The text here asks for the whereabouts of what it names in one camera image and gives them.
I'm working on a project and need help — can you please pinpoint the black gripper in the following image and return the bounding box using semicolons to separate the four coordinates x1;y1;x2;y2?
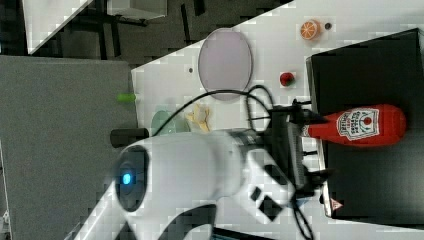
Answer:
270;99;337;197

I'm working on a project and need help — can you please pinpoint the red plush ketchup bottle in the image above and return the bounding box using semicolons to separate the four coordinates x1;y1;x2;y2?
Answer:
302;104;407;147

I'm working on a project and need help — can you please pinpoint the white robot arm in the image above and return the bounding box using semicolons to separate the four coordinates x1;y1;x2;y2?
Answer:
66;102;328;240

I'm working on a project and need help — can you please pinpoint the silver black toaster oven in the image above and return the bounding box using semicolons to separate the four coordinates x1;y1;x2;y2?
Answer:
306;28;423;228

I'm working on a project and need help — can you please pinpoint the red strawberry toy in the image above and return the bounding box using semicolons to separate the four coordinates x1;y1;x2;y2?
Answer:
280;72;295;87

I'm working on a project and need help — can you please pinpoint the peeled banana toy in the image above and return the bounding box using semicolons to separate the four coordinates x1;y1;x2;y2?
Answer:
186;104;210;132

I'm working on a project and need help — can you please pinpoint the orange slice toy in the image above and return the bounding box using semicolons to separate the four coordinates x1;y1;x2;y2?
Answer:
300;19;321;41

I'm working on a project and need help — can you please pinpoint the grey round plate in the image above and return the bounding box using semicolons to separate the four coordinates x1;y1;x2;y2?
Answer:
197;28;253;92

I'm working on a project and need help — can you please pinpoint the green toy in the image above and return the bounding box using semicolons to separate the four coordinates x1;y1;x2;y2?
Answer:
116;93;137;103

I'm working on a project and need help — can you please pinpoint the grey side table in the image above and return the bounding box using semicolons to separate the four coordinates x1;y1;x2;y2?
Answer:
0;56;137;240

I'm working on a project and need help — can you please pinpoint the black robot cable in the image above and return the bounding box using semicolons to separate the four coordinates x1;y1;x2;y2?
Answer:
152;84;316;240

